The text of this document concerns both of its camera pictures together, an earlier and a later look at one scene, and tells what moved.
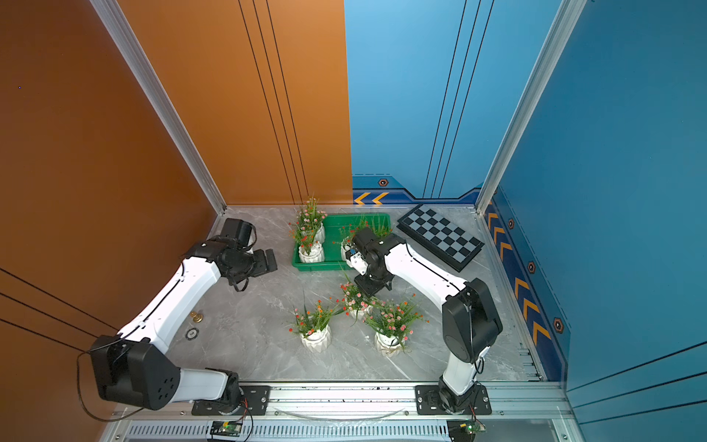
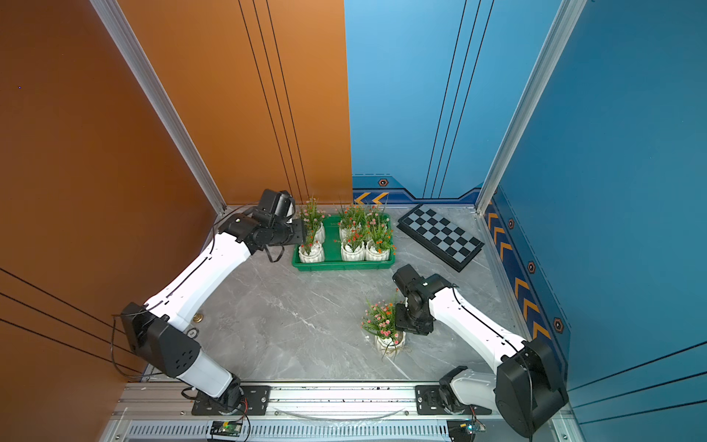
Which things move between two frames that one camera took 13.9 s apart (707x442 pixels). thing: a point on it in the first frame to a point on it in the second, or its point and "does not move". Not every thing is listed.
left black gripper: (263, 265) to (299, 231)
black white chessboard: (441, 237) does not move
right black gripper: (366, 288) to (423, 327)
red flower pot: (310, 250) does not move
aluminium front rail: (510, 401) does not move
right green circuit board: (464, 430) does not move
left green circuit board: (227, 428) does not move
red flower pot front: (353, 303) to (378, 224)
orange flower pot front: (312, 324) to (353, 221)
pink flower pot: (393, 323) does not move
